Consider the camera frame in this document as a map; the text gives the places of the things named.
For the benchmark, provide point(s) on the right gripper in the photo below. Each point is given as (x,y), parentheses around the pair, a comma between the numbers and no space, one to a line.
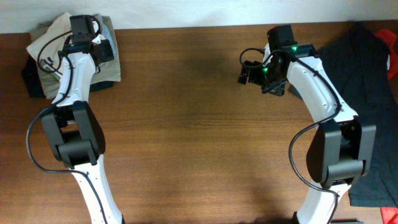
(275,88)

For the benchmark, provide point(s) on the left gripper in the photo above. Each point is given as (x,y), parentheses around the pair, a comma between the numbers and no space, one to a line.
(104,51)

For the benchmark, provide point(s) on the white printed t-shirt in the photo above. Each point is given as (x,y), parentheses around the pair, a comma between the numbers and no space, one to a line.
(72,48)

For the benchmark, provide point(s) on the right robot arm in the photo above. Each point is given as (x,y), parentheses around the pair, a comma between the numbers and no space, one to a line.
(341,149)

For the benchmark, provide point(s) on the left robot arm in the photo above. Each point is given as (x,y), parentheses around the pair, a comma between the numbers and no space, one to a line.
(72,130)

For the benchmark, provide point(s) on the folded khaki trousers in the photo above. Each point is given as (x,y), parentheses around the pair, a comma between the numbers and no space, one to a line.
(105,68)

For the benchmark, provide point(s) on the folded black garment under trousers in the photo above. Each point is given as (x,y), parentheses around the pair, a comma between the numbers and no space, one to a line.
(32,82)

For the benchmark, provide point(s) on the dark green t-shirt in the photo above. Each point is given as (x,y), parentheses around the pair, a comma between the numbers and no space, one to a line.
(356,63)

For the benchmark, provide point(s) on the red garment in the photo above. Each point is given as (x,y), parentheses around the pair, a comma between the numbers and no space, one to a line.
(390,39)

